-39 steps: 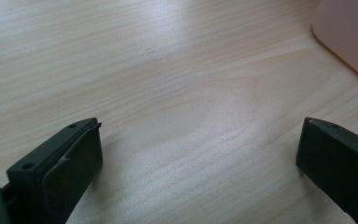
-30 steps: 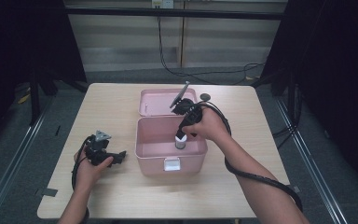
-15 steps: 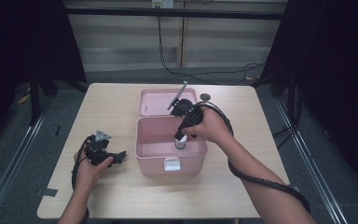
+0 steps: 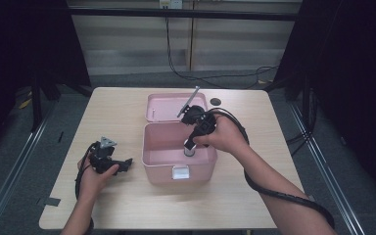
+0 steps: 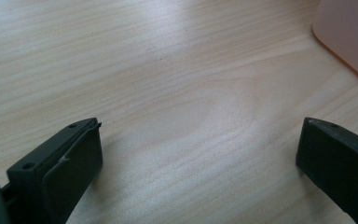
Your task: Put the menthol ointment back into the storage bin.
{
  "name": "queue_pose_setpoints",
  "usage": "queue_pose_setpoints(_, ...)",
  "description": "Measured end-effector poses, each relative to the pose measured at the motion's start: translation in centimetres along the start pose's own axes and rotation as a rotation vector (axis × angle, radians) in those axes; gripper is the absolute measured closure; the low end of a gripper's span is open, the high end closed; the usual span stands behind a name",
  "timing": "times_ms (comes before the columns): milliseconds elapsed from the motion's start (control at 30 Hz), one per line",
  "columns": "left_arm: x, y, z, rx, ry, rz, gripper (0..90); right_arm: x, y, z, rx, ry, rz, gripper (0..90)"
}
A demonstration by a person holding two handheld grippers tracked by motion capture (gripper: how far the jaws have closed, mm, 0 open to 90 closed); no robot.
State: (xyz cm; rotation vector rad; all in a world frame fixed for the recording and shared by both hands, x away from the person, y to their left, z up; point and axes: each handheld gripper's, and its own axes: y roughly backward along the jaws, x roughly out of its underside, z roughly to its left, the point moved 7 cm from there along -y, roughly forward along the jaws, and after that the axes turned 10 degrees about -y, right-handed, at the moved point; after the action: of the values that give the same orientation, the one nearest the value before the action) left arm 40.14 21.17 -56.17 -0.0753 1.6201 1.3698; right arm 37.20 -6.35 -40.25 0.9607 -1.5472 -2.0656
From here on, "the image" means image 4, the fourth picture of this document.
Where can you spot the black table grommet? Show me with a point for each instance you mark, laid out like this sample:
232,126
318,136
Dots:
215,101

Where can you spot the pink storage box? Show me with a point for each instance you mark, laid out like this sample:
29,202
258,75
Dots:
166,153

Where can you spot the yellow floor tape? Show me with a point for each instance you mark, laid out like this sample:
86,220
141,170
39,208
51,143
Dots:
24,103

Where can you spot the black horizontal frame bar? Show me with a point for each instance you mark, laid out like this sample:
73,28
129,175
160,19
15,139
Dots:
182,14

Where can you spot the black floor tape strip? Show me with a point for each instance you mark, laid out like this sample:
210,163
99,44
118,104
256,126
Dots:
60,137

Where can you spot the white wall outlet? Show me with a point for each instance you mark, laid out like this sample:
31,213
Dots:
171,3

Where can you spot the person's left hand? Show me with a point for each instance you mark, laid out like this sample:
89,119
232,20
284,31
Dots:
91,182

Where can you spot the metal floor rail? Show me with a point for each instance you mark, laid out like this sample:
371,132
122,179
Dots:
9,176
333,169

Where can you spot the dark curtain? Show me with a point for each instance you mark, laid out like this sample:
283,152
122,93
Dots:
355,81
19,49

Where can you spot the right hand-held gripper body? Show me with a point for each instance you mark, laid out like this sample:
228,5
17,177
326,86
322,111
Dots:
202,119

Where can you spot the black metal stand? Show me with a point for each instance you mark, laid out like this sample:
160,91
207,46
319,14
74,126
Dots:
36,104

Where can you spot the person's right hand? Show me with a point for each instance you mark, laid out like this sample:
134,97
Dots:
226,137

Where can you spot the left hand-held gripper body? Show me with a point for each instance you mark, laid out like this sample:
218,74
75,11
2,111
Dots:
103,156

